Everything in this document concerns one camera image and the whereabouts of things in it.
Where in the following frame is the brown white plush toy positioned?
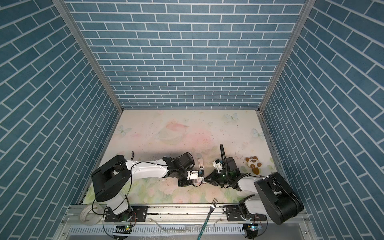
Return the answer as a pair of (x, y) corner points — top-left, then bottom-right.
(245, 156), (262, 176)

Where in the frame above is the aluminium corner post right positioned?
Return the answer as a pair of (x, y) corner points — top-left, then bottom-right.
(259, 0), (316, 114)

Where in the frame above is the green handled fork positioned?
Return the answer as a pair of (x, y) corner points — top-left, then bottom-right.
(197, 198), (218, 240)

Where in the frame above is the aluminium corner post left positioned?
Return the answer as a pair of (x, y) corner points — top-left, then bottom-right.
(52, 0), (123, 114)

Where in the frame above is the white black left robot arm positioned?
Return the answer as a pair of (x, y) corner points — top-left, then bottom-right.
(91, 153), (195, 215)

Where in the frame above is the red white staple box sleeve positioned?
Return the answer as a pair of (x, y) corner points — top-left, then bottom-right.
(193, 178), (206, 186)

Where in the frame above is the pink white stapler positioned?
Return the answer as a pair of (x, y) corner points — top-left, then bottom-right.
(198, 158), (204, 169)

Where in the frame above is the clear tape roll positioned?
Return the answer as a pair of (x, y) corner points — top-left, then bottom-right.
(79, 205), (100, 226)

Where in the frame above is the aluminium corner post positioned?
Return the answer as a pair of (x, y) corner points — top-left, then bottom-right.
(259, 0), (316, 114)
(52, 0), (123, 114)

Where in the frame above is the aluminium front rail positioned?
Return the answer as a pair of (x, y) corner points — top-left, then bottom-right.
(63, 204), (273, 225)

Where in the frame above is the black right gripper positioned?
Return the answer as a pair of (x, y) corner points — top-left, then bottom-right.
(203, 169), (232, 188)

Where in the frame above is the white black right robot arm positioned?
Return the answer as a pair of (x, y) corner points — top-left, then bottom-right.
(204, 144), (304, 225)

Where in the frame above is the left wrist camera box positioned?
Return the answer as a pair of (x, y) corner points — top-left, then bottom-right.
(187, 170), (205, 180)

